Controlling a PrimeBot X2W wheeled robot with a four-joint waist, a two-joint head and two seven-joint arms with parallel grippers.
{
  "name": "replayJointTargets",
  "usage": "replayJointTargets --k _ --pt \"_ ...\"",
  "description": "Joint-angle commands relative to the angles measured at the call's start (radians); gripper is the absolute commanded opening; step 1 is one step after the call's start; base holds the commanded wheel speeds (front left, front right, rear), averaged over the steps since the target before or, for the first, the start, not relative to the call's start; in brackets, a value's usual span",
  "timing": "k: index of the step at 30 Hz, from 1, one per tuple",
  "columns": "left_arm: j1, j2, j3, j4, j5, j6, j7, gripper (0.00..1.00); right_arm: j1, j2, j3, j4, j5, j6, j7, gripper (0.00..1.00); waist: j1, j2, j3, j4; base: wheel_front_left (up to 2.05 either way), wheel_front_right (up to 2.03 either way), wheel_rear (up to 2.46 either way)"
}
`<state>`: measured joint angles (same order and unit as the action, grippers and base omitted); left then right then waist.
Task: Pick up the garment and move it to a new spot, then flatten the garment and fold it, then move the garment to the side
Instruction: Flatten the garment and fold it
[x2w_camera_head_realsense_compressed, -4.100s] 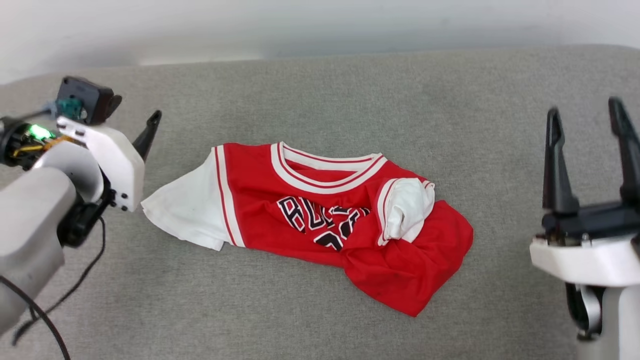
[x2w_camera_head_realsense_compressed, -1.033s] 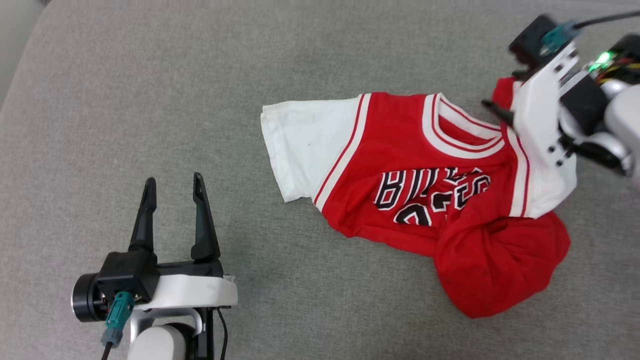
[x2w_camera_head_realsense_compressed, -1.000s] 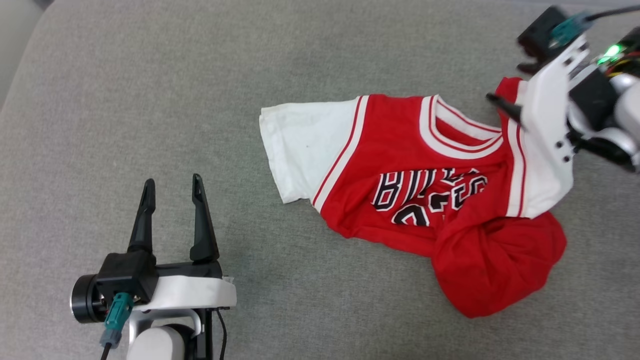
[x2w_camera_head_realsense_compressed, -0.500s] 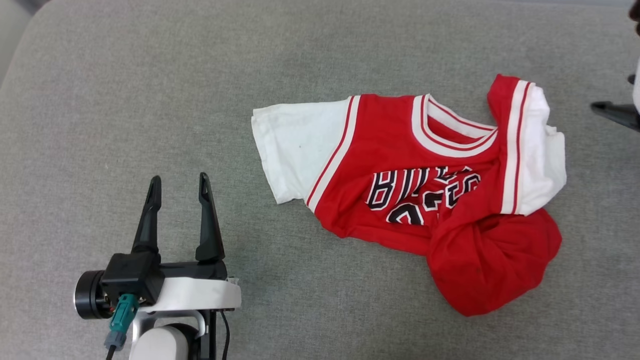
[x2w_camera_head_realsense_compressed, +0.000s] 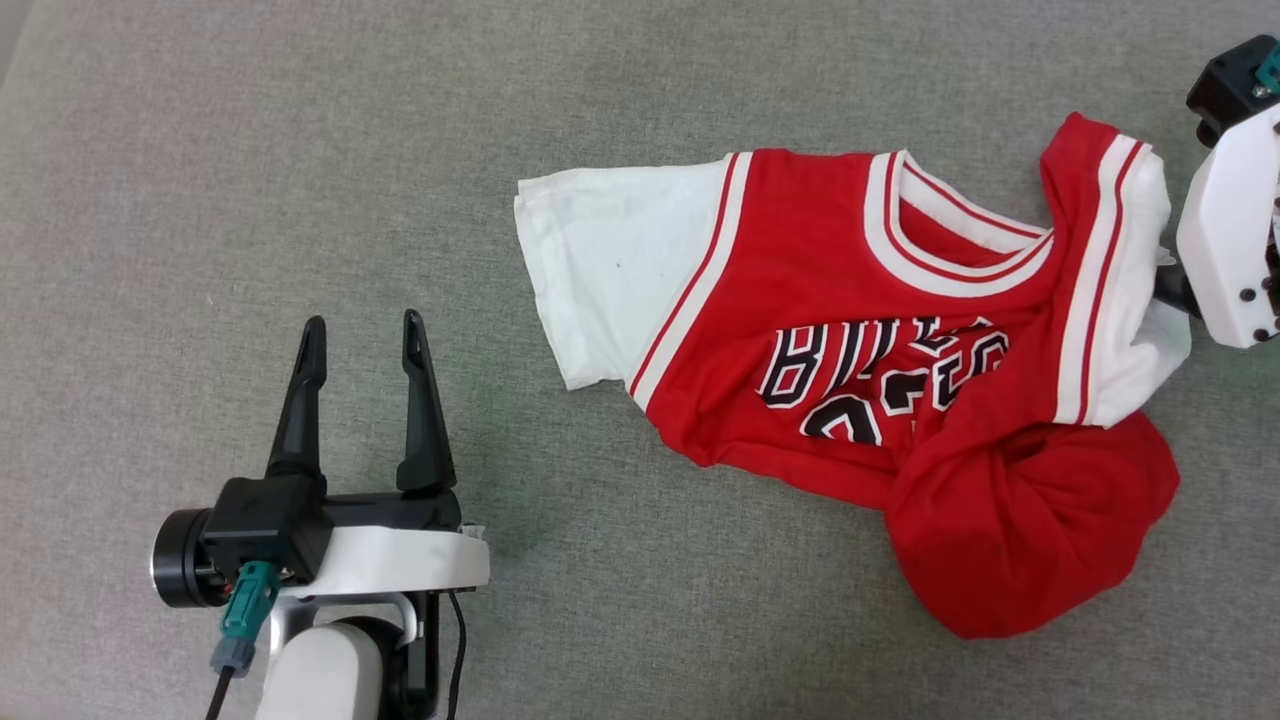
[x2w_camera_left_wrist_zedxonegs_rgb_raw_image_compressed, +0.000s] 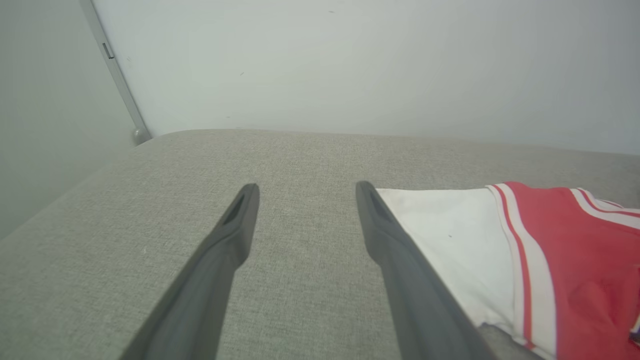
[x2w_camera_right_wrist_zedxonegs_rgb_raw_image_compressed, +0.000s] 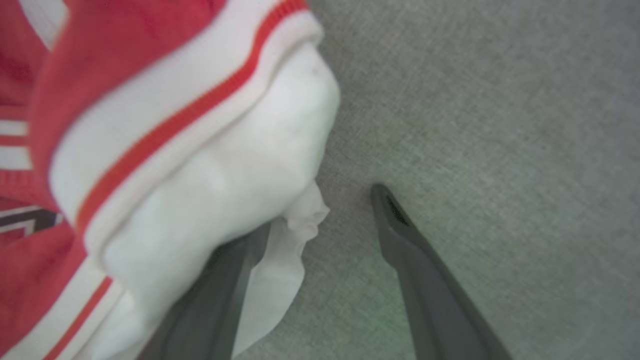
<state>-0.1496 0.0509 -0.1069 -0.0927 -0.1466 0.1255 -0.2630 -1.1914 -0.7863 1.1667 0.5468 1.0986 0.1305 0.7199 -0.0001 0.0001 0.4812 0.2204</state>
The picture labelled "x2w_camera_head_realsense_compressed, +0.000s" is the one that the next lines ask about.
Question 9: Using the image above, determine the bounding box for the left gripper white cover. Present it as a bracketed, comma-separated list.
[150, 309, 491, 613]

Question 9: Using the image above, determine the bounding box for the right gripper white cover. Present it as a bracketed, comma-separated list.
[1152, 100, 1280, 349]

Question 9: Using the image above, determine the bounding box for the red white Bulls jersey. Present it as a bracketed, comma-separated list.
[514, 112, 1193, 641]

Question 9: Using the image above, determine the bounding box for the grey fabric sofa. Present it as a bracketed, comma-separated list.
[0, 0, 1280, 720]

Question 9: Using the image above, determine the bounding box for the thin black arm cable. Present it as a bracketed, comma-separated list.
[440, 590, 469, 720]

